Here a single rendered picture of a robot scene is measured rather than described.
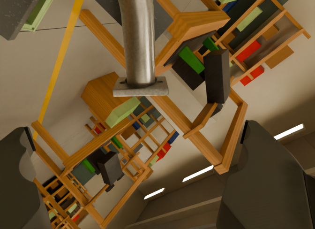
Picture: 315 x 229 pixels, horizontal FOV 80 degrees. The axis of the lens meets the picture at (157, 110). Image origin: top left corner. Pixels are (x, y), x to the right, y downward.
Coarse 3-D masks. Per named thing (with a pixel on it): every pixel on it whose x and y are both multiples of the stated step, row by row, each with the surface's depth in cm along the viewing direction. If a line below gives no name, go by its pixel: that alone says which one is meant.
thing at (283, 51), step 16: (256, 0) 442; (272, 0) 432; (256, 16) 495; (288, 16) 430; (272, 32) 462; (304, 32) 428; (224, 48) 524; (240, 48) 500; (256, 48) 492; (288, 48) 462; (240, 64) 520; (256, 64) 497; (272, 64) 488; (240, 80) 543
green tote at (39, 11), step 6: (42, 0) 30; (48, 0) 30; (36, 6) 30; (42, 6) 30; (48, 6) 30; (36, 12) 30; (42, 12) 31; (30, 18) 31; (36, 18) 31; (24, 24) 30; (30, 24) 31; (36, 24) 32; (30, 30) 32
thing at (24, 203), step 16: (16, 128) 10; (0, 144) 9; (16, 144) 9; (32, 144) 11; (0, 160) 8; (16, 160) 8; (0, 176) 7; (16, 176) 7; (32, 176) 9; (0, 192) 7; (16, 192) 7; (32, 192) 7; (0, 208) 6; (16, 208) 6; (32, 208) 6; (0, 224) 6; (16, 224) 6; (32, 224) 6; (48, 224) 7
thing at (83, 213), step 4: (76, 204) 912; (80, 204) 921; (92, 204) 952; (76, 208) 903; (80, 208) 912; (72, 212) 885; (76, 212) 895; (80, 212) 903; (84, 212) 913; (56, 216) 843; (72, 216) 876; (80, 216) 894; (84, 216) 904; (76, 220) 878; (80, 220) 886; (76, 224) 869
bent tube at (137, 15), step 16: (128, 0) 15; (144, 0) 16; (128, 16) 16; (144, 16) 16; (128, 32) 17; (144, 32) 17; (128, 48) 17; (144, 48) 17; (128, 64) 18; (144, 64) 18; (128, 80) 19; (144, 80) 19; (160, 80) 21
